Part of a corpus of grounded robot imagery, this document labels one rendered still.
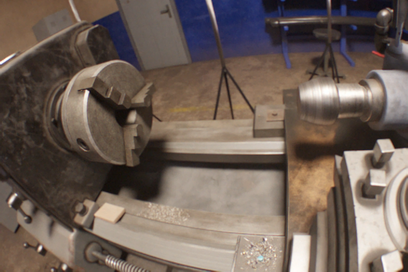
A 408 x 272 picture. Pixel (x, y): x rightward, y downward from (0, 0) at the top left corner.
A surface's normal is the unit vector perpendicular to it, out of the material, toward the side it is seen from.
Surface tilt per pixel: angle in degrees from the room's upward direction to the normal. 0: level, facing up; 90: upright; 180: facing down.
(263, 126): 0
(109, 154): 90
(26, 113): 90
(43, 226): 32
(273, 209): 5
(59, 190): 90
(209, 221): 0
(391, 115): 83
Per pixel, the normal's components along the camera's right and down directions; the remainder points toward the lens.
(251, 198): -0.45, -0.77
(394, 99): -0.36, 0.00
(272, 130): -0.24, 0.63
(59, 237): -0.33, -0.32
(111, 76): 0.94, -0.04
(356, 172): -0.24, -0.77
